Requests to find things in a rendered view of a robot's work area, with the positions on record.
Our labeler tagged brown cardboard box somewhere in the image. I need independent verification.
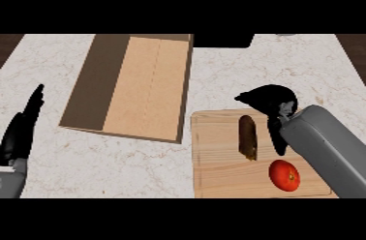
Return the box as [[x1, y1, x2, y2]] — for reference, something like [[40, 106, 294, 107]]
[[59, 34, 196, 144]]

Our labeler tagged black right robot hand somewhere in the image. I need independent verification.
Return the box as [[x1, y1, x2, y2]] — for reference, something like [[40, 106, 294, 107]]
[[233, 84, 300, 157]]

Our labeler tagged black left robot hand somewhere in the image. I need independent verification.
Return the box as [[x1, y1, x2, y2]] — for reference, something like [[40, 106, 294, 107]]
[[0, 83, 46, 166]]

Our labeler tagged red tomato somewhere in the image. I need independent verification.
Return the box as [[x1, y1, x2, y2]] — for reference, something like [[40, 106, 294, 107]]
[[267, 159, 301, 193]]

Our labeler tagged pale wooden cutting board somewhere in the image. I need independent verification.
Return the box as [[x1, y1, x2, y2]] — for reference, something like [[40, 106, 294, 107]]
[[190, 108, 341, 199]]

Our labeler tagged black appliance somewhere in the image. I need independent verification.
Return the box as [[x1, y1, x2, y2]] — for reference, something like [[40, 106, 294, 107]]
[[192, 34, 255, 49]]

